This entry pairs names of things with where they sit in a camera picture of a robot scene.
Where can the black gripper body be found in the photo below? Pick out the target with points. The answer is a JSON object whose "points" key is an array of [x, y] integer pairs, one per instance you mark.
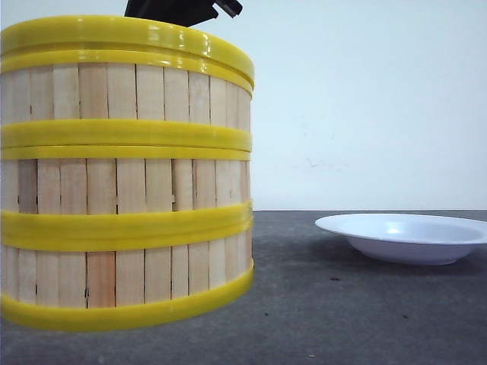
{"points": [[185, 13]]}

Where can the yellow woven bamboo steamer lid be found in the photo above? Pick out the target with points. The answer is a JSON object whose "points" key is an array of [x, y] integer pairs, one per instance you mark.
{"points": [[126, 40]]}

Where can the bamboo steamer basket with buns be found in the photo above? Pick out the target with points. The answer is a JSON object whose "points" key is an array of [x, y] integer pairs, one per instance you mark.
{"points": [[95, 204]]}

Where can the white plate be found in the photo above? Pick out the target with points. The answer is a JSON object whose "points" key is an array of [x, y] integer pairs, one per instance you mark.
{"points": [[415, 239]]}

